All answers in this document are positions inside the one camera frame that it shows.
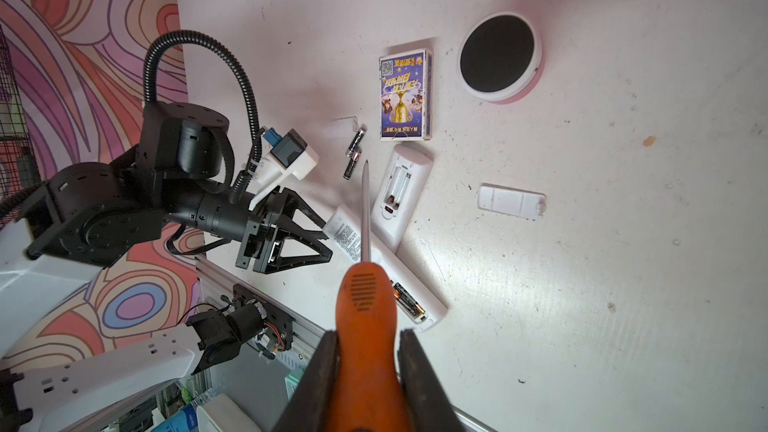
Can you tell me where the orange handled screwdriver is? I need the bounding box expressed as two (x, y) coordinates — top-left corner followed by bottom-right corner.
(326, 166), (411, 431)

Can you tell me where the purple printed card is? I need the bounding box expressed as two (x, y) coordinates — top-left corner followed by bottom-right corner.
(379, 48), (433, 141)

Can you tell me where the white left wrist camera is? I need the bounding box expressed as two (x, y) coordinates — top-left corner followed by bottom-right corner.
(249, 128), (319, 210)

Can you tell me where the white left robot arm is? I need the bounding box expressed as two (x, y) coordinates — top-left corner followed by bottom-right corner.
(1, 102), (332, 431)

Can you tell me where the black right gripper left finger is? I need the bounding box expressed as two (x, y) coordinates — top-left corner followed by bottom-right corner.
(272, 331), (340, 432)

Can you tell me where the white remote with coloured buttons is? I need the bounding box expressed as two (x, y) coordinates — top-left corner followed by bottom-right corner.
(322, 203), (449, 332)

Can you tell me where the white remote control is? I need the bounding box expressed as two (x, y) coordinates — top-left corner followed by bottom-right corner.
(371, 144), (433, 252)

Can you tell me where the white battery cover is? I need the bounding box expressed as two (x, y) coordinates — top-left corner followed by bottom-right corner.
(478, 184), (547, 220)
(322, 116), (359, 141)

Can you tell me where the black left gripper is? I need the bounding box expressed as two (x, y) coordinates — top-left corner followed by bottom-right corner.
(164, 187), (333, 275)

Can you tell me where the black corrugated left cable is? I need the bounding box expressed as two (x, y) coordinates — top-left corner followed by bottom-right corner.
(142, 29), (265, 205)

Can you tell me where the black gold AAA battery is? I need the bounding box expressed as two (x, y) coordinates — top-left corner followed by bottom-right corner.
(392, 282), (426, 323)

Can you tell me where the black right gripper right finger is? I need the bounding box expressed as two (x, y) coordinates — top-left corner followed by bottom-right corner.
(398, 329), (464, 432)

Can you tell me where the black wire basket left wall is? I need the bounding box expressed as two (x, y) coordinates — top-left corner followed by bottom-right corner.
(0, 32), (41, 200)

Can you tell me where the pink round black-top pad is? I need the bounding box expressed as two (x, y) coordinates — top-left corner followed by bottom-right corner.
(458, 12), (544, 105)

